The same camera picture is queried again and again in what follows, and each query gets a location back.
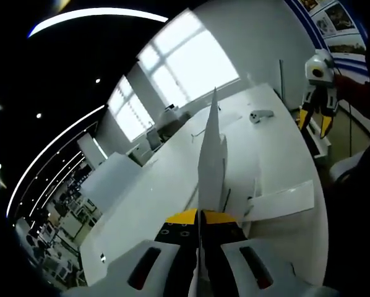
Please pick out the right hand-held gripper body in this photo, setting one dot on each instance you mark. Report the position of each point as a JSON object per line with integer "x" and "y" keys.
{"x": 321, "y": 74}

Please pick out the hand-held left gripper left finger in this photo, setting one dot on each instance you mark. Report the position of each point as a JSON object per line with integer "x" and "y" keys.
{"x": 148, "y": 266}

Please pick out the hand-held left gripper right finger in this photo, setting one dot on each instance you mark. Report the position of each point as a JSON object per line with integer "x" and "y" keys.
{"x": 250, "y": 266}

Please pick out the white paper sheet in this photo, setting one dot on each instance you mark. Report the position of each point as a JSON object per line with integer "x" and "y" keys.
{"x": 211, "y": 161}

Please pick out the small white controller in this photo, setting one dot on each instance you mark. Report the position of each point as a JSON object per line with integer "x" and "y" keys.
{"x": 260, "y": 115}

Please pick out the group of office workstations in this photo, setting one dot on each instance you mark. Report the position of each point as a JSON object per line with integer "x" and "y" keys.
{"x": 61, "y": 222}

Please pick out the large bright window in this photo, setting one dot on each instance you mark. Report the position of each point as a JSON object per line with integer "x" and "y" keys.
{"x": 191, "y": 55}

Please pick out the white background machine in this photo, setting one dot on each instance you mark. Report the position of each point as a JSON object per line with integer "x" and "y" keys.
{"x": 172, "y": 119}

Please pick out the long ceiling light strip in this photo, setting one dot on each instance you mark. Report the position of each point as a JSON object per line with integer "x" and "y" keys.
{"x": 95, "y": 15}
{"x": 49, "y": 154}

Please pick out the small bright window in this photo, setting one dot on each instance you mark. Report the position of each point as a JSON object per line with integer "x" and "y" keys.
{"x": 129, "y": 111}

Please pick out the blue white wall poster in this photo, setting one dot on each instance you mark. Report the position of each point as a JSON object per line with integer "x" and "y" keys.
{"x": 336, "y": 24}

